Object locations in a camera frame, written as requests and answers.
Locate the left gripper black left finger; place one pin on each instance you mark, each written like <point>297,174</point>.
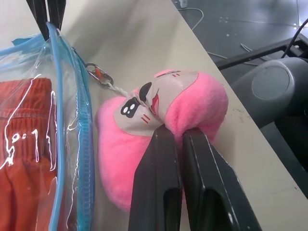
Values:
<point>156,183</point>

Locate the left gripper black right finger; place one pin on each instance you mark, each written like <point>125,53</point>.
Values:
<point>211,192</point>

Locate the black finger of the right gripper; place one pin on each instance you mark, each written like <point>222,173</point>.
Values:
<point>39,14</point>
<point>56,12</point>

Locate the pink plush toy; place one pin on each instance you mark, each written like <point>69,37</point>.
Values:
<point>115,154</point>

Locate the clear plastic pouch blue zipper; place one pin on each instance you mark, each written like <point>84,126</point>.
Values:
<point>61,101</point>

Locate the orange cloth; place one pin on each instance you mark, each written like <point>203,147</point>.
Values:
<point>26,120</point>

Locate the silver carabiner clip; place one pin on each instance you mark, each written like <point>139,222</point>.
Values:
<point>104,78</point>

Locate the dark grey rounded machine base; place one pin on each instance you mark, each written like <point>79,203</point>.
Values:
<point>272,81</point>

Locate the white plug box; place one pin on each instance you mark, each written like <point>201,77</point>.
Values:
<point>183,3</point>

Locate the black metal frame bar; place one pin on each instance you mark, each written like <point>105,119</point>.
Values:
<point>255,51</point>

